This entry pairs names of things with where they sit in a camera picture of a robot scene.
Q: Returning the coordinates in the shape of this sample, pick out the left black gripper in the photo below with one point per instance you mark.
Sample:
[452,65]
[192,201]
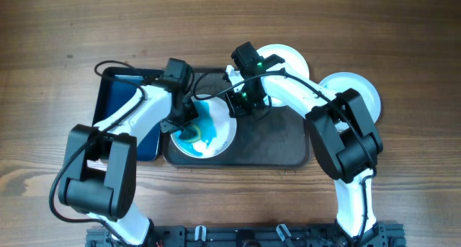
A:
[168,127]

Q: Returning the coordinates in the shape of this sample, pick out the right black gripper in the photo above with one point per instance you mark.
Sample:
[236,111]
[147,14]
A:
[237,109]

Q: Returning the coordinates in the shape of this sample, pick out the green yellow sponge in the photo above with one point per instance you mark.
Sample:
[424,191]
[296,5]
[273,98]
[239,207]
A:
[190,134]

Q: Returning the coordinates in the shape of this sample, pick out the white plate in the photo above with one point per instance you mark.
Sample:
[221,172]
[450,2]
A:
[294,64]
[341,81]
[217,130]

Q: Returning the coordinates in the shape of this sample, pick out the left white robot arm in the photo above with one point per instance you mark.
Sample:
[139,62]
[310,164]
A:
[98,176]

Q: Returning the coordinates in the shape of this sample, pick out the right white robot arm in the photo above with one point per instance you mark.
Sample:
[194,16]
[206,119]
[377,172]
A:
[341,127]

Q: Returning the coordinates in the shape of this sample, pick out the large black tray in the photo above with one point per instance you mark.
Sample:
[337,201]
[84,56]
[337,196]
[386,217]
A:
[277,141]

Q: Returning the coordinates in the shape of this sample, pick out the black tray with blue water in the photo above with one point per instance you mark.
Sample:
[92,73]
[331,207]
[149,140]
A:
[113,95]

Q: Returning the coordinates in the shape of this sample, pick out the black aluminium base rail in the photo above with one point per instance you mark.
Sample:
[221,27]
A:
[380,235]

